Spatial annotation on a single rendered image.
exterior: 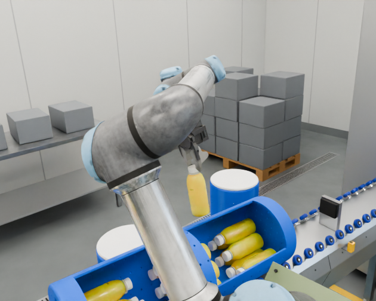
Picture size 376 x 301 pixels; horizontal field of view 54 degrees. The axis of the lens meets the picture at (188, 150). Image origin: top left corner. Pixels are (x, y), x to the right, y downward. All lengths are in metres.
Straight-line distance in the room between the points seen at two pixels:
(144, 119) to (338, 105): 5.53
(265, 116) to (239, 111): 0.37
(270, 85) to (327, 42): 1.69
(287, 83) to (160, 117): 3.92
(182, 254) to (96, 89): 4.01
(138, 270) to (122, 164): 0.78
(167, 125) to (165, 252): 0.25
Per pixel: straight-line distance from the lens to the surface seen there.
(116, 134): 0.71
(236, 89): 4.48
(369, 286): 2.95
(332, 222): 1.96
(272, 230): 1.59
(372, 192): 2.42
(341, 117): 6.14
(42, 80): 4.37
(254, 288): 0.74
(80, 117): 3.76
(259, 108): 4.29
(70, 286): 1.17
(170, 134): 0.68
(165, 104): 0.69
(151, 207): 0.73
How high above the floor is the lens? 1.96
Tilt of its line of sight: 21 degrees down
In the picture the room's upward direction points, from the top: 2 degrees counter-clockwise
